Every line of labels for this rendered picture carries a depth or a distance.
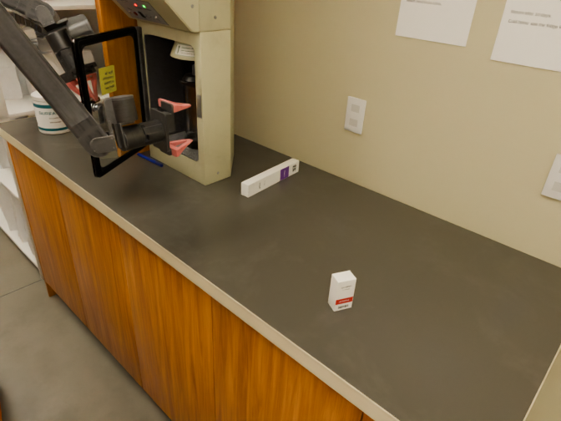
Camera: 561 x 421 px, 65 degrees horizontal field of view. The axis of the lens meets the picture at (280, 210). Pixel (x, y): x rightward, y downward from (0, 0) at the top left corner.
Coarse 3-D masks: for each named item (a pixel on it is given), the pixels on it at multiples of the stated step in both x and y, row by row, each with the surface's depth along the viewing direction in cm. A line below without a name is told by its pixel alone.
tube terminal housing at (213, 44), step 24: (216, 0) 120; (144, 24) 136; (216, 24) 123; (216, 48) 126; (216, 72) 129; (216, 96) 132; (216, 120) 136; (216, 144) 140; (192, 168) 145; (216, 168) 144
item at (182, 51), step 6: (174, 42) 135; (174, 48) 134; (180, 48) 132; (186, 48) 131; (192, 48) 131; (174, 54) 133; (180, 54) 132; (186, 54) 131; (192, 54) 131; (192, 60) 131
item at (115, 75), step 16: (96, 48) 121; (112, 48) 128; (128, 48) 135; (96, 64) 122; (112, 64) 129; (128, 64) 137; (96, 80) 123; (112, 80) 130; (128, 80) 138; (80, 96) 119; (96, 96) 125; (112, 96) 132; (96, 112) 126; (112, 128) 135; (112, 160) 138; (96, 176) 131
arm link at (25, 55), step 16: (0, 16) 87; (0, 32) 88; (16, 32) 89; (16, 48) 89; (32, 48) 91; (16, 64) 91; (32, 64) 91; (48, 64) 94; (32, 80) 92; (48, 80) 93; (48, 96) 94; (64, 96) 96; (64, 112) 96; (80, 112) 98; (80, 128) 98; (96, 128) 99
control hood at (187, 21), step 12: (144, 0) 116; (156, 0) 112; (168, 0) 110; (180, 0) 112; (192, 0) 114; (168, 12) 114; (180, 12) 113; (192, 12) 116; (180, 24) 118; (192, 24) 117
